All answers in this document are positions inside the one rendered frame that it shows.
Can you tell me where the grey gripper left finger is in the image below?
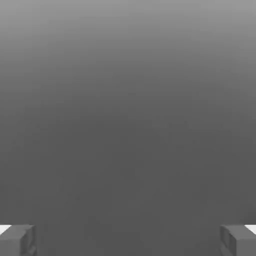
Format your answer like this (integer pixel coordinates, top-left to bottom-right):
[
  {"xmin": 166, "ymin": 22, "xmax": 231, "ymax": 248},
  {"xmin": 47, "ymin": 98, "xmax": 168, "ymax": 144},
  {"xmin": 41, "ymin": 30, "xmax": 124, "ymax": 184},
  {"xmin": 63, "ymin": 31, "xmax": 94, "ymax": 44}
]
[{"xmin": 0, "ymin": 223, "xmax": 38, "ymax": 256}]

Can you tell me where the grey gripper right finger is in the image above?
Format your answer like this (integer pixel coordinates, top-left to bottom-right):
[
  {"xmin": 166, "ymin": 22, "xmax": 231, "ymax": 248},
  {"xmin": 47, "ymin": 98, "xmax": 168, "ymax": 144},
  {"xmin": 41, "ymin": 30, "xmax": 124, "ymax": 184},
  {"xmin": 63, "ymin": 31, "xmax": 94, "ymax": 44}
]
[{"xmin": 219, "ymin": 223, "xmax": 256, "ymax": 256}]

